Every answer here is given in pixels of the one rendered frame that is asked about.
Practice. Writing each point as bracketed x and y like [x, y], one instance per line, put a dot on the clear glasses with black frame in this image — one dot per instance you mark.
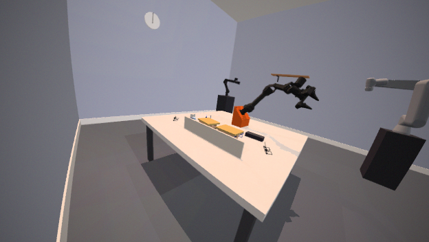
[267, 150]

